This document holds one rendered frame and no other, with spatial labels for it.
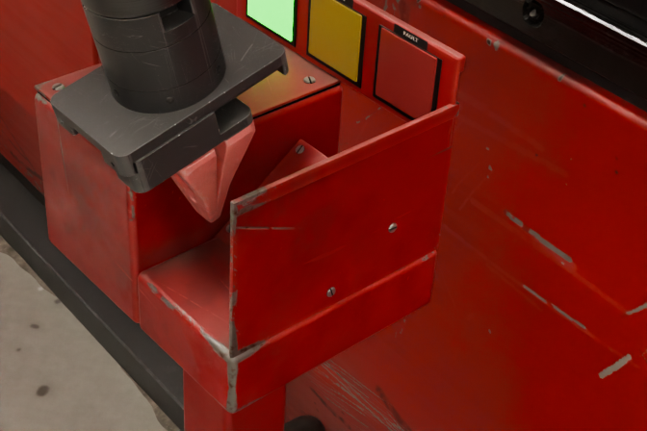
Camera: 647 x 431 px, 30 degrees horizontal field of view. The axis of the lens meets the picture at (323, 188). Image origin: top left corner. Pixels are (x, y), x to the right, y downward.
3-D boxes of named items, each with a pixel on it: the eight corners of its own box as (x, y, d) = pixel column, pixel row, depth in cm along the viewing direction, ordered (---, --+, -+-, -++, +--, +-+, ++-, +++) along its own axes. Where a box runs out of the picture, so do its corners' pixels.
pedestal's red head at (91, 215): (46, 241, 79) (21, -6, 69) (240, 160, 88) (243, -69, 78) (230, 418, 67) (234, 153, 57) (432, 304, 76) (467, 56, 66)
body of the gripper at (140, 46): (295, 79, 60) (271, -45, 55) (129, 189, 56) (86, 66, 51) (217, 27, 64) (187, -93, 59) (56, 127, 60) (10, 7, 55)
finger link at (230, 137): (280, 220, 65) (250, 88, 58) (174, 297, 62) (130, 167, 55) (205, 163, 69) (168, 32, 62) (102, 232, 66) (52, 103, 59)
